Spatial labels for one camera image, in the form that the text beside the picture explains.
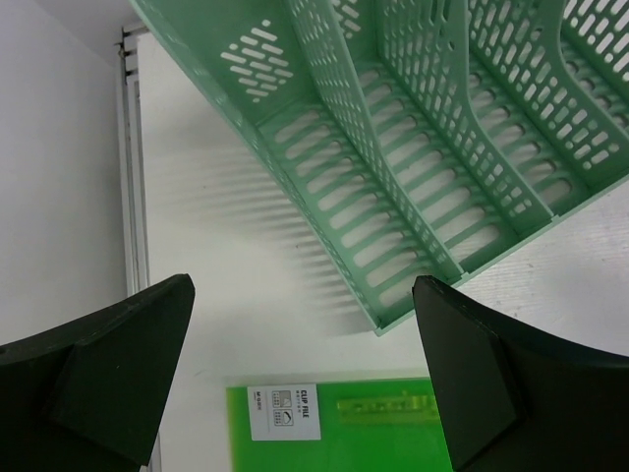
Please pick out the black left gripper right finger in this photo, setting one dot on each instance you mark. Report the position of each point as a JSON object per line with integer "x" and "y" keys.
{"x": 512, "y": 397}

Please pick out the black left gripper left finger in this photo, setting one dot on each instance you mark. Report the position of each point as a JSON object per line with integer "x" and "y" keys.
{"x": 89, "y": 395}

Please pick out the green plastic folder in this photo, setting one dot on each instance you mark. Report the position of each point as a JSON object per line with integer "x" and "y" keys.
{"x": 383, "y": 425}

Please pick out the mint green file organizer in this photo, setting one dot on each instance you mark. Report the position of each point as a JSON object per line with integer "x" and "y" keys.
{"x": 416, "y": 137}

